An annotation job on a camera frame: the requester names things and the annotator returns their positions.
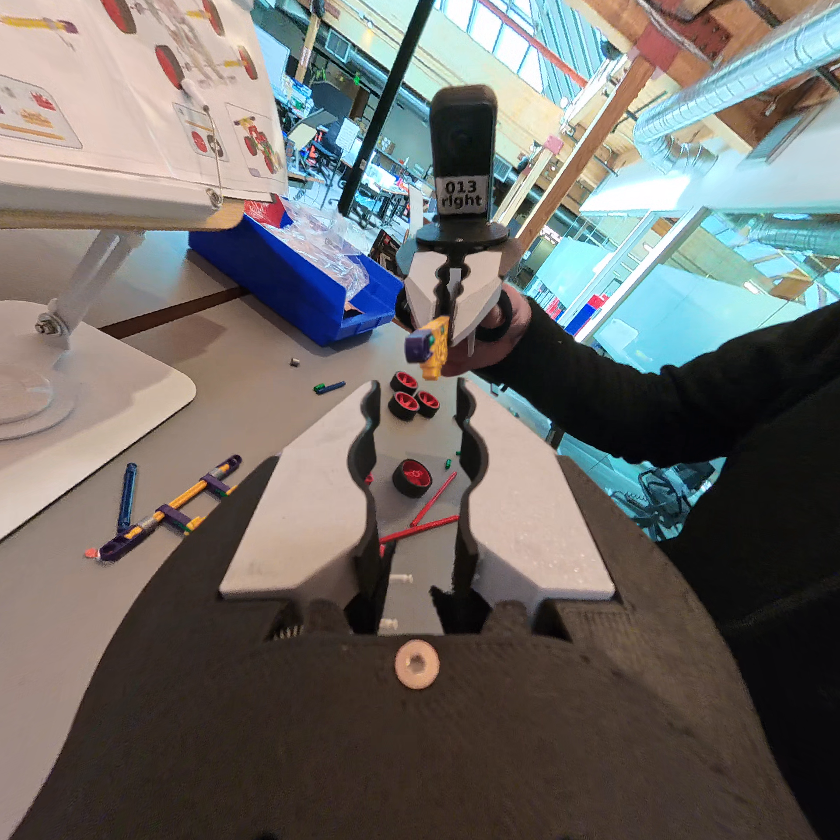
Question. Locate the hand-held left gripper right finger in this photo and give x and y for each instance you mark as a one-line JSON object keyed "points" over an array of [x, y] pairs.
{"points": [[538, 525]]}

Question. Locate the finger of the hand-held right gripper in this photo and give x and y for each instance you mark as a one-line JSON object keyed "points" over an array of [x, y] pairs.
{"points": [[482, 292], [423, 289]]}

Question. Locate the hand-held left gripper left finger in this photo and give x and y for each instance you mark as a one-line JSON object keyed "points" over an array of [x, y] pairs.
{"points": [[295, 525]]}

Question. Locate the purple connector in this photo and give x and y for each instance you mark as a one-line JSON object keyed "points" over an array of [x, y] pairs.
{"points": [[420, 344]]}

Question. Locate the yellow connector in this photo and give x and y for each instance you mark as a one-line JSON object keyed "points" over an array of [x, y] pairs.
{"points": [[436, 344]]}

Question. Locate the person's right forearm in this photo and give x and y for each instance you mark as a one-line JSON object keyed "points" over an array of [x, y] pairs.
{"points": [[656, 407]]}

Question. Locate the person's right hand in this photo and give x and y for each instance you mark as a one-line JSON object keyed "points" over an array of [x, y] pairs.
{"points": [[505, 341]]}

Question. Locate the black pole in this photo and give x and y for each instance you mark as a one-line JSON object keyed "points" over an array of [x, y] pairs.
{"points": [[387, 105]]}

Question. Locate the clear plastic bag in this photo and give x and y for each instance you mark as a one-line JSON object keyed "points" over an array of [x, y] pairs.
{"points": [[315, 243]]}

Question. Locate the blue storage bin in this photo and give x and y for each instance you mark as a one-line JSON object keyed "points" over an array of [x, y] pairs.
{"points": [[295, 289]]}

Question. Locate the short blue rod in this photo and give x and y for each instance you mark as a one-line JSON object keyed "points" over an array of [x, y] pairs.
{"points": [[329, 387]]}

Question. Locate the white document stand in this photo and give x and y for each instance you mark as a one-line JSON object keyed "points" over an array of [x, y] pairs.
{"points": [[98, 394]]}

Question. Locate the instruction sheet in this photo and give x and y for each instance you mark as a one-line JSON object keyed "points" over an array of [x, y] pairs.
{"points": [[98, 65]]}

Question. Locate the wooden support post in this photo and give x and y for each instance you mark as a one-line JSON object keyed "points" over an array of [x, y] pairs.
{"points": [[584, 157]]}

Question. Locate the silver ventilation duct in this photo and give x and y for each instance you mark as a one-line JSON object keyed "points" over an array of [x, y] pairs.
{"points": [[741, 79]]}

